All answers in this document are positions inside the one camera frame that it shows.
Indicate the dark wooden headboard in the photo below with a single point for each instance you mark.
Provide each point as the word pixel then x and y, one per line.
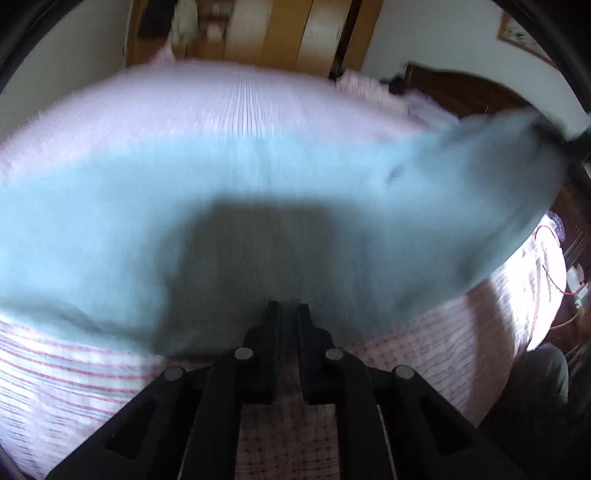
pixel 464 94

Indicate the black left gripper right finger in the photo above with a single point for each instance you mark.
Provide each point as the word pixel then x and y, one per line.
pixel 390 424

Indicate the light blue pants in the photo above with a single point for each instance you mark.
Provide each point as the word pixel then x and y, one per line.
pixel 175 246

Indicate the wooden wardrobe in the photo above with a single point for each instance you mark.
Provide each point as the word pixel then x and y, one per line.
pixel 315 37

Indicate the pink ruffled pillow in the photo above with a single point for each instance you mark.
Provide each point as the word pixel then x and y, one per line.
pixel 394 97

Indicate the pink checked bed sheet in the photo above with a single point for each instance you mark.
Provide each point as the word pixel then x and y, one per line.
pixel 55 393

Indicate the framed wall picture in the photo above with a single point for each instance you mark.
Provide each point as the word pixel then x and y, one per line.
pixel 511 32

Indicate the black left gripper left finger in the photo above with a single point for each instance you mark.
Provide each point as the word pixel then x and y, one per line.
pixel 184 424

